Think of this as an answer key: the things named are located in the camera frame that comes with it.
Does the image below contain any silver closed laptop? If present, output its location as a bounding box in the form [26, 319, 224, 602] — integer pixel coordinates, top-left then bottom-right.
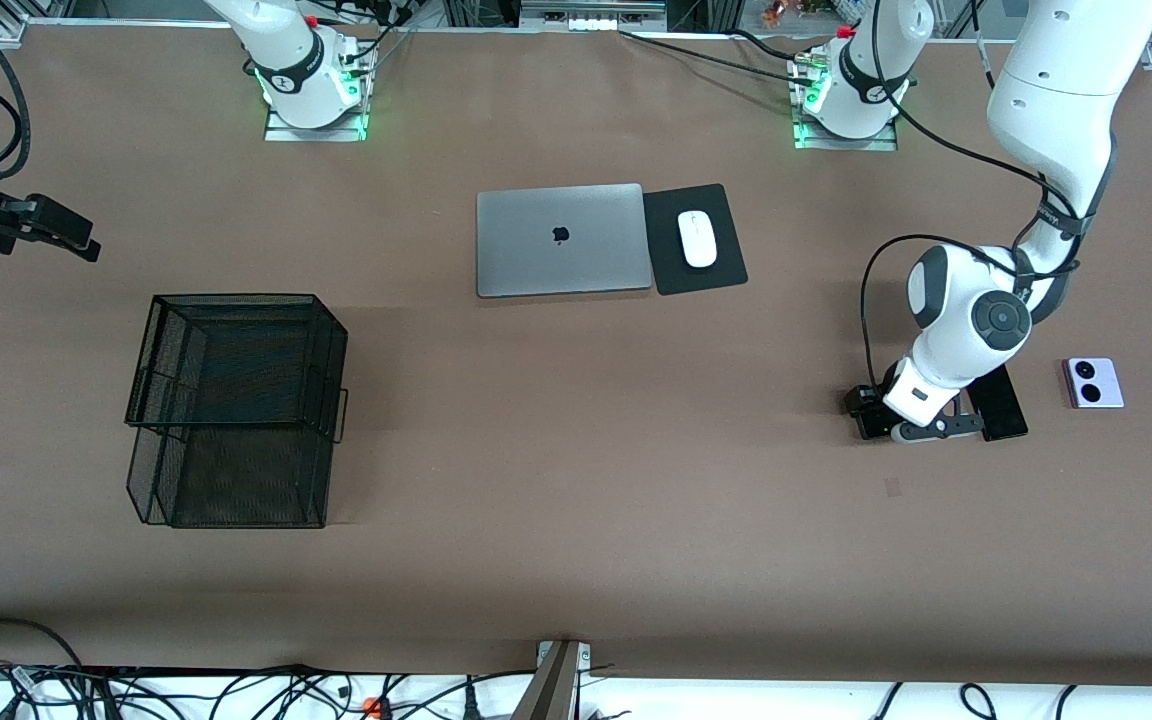
[476, 183, 654, 299]

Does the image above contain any grey metal frame bracket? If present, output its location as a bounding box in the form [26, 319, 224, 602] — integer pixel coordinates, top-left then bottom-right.
[519, 0, 669, 33]

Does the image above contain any black base cable bundle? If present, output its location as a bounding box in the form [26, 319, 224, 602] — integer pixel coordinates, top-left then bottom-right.
[341, 0, 417, 76]

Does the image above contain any long black table cable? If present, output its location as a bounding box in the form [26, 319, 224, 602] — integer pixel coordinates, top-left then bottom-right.
[619, 30, 817, 86]

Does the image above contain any grey metal camera post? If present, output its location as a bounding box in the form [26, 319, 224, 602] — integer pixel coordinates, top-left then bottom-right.
[511, 640, 593, 720]

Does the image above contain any white computer mouse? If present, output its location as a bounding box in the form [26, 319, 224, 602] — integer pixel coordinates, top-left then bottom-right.
[677, 210, 719, 269]

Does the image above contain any white lavender flip phone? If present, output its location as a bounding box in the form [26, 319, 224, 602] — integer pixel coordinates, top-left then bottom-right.
[1063, 357, 1126, 410]

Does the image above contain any short black table cable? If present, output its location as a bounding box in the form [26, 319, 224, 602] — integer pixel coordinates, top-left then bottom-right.
[731, 28, 809, 59]

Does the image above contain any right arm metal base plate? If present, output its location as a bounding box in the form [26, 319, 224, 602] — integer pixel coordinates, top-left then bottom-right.
[264, 105, 369, 143]

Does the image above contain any black wire mesh basket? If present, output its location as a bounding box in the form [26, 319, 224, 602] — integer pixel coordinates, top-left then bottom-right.
[124, 293, 350, 530]

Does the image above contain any grey curved floor cable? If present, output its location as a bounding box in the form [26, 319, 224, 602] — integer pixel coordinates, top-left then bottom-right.
[0, 617, 87, 691]

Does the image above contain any long black smartphone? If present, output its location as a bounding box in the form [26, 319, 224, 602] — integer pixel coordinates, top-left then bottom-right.
[964, 364, 1030, 443]

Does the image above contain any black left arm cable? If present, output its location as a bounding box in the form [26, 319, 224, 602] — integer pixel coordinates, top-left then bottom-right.
[859, 0, 1082, 401]

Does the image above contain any small black flip phone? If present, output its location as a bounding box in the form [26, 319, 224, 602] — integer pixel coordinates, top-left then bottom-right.
[854, 405, 899, 442]

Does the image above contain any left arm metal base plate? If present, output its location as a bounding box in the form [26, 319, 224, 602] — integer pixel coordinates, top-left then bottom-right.
[793, 112, 899, 153]

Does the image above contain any long black floor cable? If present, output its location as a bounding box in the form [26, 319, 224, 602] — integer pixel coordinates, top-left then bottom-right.
[76, 662, 537, 691]

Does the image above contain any black mouse pad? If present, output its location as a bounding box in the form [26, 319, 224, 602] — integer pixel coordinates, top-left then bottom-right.
[642, 183, 749, 297]

